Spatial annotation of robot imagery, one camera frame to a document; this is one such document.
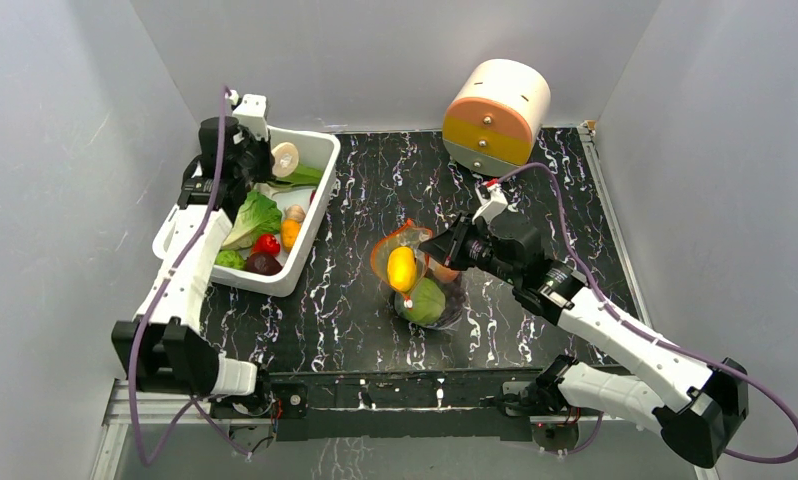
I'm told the orange peach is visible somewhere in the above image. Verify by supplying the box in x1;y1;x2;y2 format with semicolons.
431;262;460;284

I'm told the dark purple grape bunch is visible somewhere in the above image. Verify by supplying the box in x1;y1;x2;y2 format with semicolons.
437;274;467;330

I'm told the yellow lemon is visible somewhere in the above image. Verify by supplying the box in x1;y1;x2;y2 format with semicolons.
387;246;417;293

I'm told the clear zip top bag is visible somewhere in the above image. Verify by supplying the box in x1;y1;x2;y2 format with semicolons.
370;219;467;331

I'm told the green lettuce leaf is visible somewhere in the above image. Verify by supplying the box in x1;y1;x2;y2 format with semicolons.
221;191;283;251

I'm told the green cabbage ball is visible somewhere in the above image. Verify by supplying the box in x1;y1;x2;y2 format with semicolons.
394;277;446;327

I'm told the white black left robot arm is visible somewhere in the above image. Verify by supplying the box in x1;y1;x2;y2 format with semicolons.
111;116;274;416

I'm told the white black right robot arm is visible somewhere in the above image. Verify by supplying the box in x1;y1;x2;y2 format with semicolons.
420;212;748;468

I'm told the dark green leaf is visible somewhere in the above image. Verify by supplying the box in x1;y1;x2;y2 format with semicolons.
268;165;324;189

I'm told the beige garlic bulb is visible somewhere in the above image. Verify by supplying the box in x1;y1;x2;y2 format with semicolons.
285;205;306;224

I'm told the white plastic bin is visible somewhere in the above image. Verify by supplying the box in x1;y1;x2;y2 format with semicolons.
151;119;342;297

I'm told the orange mango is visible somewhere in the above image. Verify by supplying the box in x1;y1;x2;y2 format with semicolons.
279;219;302;253

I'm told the red pepper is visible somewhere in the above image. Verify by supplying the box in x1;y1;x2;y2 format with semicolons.
250;234;282;257

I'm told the small green sprout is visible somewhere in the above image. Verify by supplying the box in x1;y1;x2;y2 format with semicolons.
214;250;246;270

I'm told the dark red plum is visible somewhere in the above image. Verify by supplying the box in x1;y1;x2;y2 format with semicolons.
244;252;283;276

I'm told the round pastel drawer cabinet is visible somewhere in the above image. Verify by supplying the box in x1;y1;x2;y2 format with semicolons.
442;59;551;177

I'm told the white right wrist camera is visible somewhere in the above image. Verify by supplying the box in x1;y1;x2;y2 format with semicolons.
472;180;509;223

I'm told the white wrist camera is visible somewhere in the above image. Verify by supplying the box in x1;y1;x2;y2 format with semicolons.
472;180;509;223
228;90;270;142

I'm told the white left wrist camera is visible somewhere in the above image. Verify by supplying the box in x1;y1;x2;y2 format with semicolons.
228;90;270;142

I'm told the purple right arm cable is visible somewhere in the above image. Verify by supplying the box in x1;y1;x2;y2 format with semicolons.
481;162;798;465

